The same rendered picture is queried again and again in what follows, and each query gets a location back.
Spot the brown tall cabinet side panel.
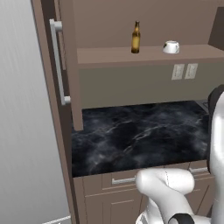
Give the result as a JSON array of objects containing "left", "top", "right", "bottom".
[{"left": 31, "top": 0, "right": 78, "bottom": 224}]

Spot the brown beer bottle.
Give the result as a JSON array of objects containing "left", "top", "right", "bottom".
[{"left": 130, "top": 20, "right": 142, "bottom": 54}]

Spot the white mug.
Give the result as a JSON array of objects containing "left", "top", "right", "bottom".
[{"left": 162, "top": 40, "right": 180, "bottom": 55}]

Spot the brown base cabinet door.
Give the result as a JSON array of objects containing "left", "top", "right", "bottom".
[
  {"left": 185, "top": 176, "right": 217, "bottom": 217},
  {"left": 84, "top": 188, "right": 147, "bottom": 224}
]

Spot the brown drawer front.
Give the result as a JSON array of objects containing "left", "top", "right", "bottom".
[
  {"left": 188, "top": 160, "right": 214, "bottom": 179},
  {"left": 101, "top": 169, "right": 141, "bottom": 191}
]

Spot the grey drawer handle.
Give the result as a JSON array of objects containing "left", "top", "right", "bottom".
[
  {"left": 188, "top": 166, "right": 209, "bottom": 174},
  {"left": 111, "top": 176, "right": 137, "bottom": 186}
]

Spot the grey cabinet door handle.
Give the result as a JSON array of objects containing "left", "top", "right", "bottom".
[{"left": 49, "top": 18, "right": 72, "bottom": 106}]

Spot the white wall outlet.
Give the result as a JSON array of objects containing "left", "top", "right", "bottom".
[
  {"left": 184, "top": 62, "right": 199, "bottom": 81},
  {"left": 171, "top": 63, "right": 186, "bottom": 81}
]

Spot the brown wall cabinet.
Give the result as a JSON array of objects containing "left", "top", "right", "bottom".
[{"left": 53, "top": 0, "right": 224, "bottom": 70}]

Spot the grey bar handle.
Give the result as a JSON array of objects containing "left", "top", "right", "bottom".
[{"left": 41, "top": 214, "right": 72, "bottom": 224}]

